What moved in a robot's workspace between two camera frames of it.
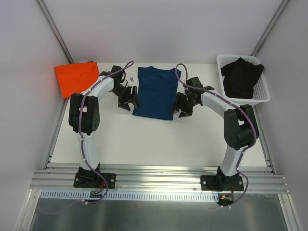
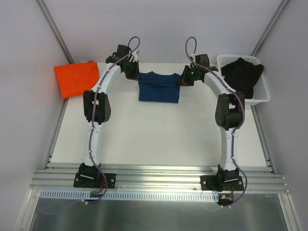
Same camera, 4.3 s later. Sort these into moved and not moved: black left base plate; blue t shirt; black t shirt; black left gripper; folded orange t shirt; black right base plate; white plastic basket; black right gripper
Moved: black right gripper; blue t shirt; black left gripper
Not moved: folded orange t shirt; black left base plate; white plastic basket; black right base plate; black t shirt
